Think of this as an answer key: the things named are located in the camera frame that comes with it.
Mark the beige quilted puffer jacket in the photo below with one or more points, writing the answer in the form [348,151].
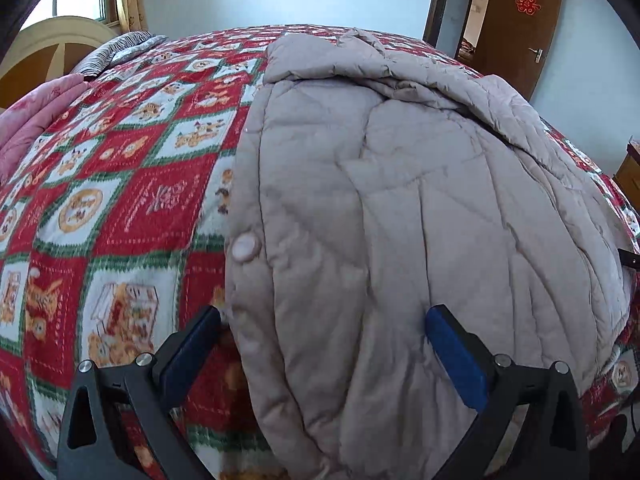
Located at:
[400,210]

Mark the dark wooden door frame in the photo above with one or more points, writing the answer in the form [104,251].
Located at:
[435,5]

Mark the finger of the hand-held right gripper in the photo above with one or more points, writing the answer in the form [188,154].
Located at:
[630,257]

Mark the wooden cabinet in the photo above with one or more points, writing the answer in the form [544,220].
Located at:
[629,180]

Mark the red printed bed blanket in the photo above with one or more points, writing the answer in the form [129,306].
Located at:
[150,185]

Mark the pink folded quilt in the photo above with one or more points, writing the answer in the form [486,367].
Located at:
[35,115]

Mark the brown wooden door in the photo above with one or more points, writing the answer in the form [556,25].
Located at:
[515,35]

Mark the small grey patterned pillow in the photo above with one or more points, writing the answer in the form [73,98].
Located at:
[145,46]

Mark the red paper door decoration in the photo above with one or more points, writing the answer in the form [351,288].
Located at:
[528,1]

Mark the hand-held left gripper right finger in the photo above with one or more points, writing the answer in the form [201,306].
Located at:
[455,350]

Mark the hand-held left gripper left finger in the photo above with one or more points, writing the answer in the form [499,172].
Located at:
[192,347]

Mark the wooden bed headboard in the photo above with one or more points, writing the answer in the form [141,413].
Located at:
[40,55]

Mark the striped pillow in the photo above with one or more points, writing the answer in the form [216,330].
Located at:
[107,52]

